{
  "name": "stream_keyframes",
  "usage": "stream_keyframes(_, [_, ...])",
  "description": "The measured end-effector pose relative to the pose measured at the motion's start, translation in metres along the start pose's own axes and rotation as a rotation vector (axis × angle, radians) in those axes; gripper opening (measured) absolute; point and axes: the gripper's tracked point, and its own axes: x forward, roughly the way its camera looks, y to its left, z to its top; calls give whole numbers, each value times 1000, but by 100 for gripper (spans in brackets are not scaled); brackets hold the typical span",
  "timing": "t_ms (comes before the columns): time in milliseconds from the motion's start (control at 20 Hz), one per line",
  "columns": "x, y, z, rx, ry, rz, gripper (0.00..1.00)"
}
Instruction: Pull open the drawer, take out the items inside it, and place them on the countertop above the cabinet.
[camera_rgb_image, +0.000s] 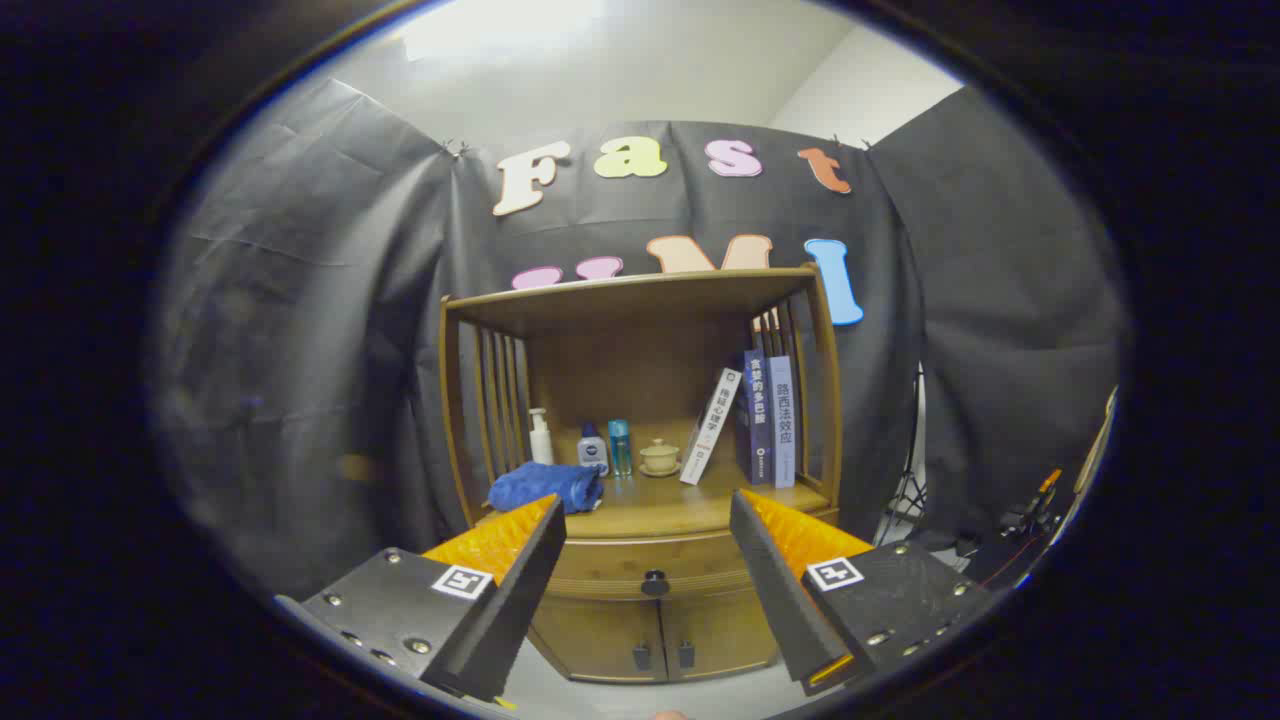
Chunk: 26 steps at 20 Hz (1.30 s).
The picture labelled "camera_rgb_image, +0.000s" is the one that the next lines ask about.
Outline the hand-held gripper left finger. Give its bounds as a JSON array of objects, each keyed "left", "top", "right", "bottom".
[{"left": 275, "top": 493, "right": 568, "bottom": 703}]

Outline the black device orange part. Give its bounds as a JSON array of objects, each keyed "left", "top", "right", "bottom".
[{"left": 1000, "top": 468, "right": 1063, "bottom": 541}]

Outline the wooden cabinet door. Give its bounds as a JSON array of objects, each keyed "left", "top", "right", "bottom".
[
  {"left": 660, "top": 590, "right": 781, "bottom": 681},
  {"left": 530, "top": 598, "right": 669, "bottom": 684}
]

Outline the light purple book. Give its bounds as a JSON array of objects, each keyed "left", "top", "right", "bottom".
[{"left": 768, "top": 355, "right": 798, "bottom": 489}]

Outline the black backdrop cloth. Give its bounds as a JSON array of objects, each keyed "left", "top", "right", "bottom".
[{"left": 150, "top": 78, "right": 1136, "bottom": 601}]

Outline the wooden cabinet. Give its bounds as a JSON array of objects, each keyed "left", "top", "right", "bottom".
[{"left": 438, "top": 264, "right": 846, "bottom": 685}]

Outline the blue folded towel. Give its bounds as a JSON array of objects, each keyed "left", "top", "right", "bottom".
[{"left": 487, "top": 461, "right": 605, "bottom": 516}]

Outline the wooden countertop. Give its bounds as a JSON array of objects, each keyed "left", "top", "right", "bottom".
[{"left": 475, "top": 470, "right": 831, "bottom": 541}]

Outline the wooden drawer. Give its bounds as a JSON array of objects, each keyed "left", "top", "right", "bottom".
[{"left": 545, "top": 508, "right": 841, "bottom": 601}]

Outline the black tripod stand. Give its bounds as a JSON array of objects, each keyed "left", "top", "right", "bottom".
[{"left": 880, "top": 365, "right": 931, "bottom": 546}]

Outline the dark blue book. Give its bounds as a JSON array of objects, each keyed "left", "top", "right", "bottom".
[{"left": 735, "top": 348, "right": 776, "bottom": 487}]

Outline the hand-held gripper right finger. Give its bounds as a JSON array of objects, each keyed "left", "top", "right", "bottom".
[{"left": 729, "top": 488, "right": 1001, "bottom": 697}]

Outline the white book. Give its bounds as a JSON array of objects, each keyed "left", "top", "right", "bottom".
[{"left": 679, "top": 367, "right": 743, "bottom": 487}]

